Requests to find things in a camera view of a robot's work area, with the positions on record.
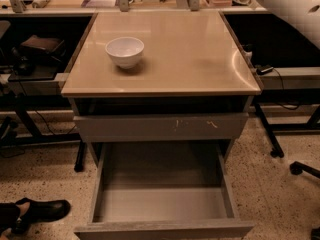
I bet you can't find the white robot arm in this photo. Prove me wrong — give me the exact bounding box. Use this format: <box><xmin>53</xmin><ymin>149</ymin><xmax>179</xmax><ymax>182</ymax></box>
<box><xmin>235</xmin><ymin>0</ymin><xmax>320</xmax><ymax>48</ymax></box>

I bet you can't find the grey drawer cabinet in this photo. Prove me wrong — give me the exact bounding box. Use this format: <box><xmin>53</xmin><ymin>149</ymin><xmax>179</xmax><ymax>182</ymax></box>
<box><xmin>60</xmin><ymin>9</ymin><xmax>263</xmax><ymax>165</ymax></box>

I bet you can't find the grey closed top drawer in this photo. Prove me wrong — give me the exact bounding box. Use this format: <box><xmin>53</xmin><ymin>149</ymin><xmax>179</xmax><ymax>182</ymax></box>
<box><xmin>74</xmin><ymin>113</ymin><xmax>248</xmax><ymax>142</ymax></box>

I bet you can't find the grey open middle drawer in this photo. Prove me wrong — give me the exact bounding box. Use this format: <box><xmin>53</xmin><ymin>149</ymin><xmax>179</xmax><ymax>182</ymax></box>
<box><xmin>74</xmin><ymin>141</ymin><xmax>254</xmax><ymax>240</ymax></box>

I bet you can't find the white ceramic bowl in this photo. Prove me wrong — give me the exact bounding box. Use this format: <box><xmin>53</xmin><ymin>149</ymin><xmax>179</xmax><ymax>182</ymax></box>
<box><xmin>105</xmin><ymin>37</ymin><xmax>144</xmax><ymax>69</ymax></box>

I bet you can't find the black power adapter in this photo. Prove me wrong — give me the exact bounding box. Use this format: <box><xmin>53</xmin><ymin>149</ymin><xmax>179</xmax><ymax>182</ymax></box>
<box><xmin>256</xmin><ymin>65</ymin><xmax>273</xmax><ymax>75</ymax></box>

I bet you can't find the black table leg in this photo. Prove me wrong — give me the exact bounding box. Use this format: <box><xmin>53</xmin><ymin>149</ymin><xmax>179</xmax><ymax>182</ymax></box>
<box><xmin>254</xmin><ymin>103</ymin><xmax>284</xmax><ymax>158</ymax></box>

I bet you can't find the black office chair base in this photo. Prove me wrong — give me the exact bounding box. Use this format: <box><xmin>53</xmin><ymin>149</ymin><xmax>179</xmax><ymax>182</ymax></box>
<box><xmin>289</xmin><ymin>161</ymin><xmax>320</xmax><ymax>179</ymax></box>

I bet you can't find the black leather boot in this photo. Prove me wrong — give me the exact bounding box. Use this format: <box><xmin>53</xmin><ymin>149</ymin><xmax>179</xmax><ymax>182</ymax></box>
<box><xmin>12</xmin><ymin>198</ymin><xmax>71</xmax><ymax>234</ymax></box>

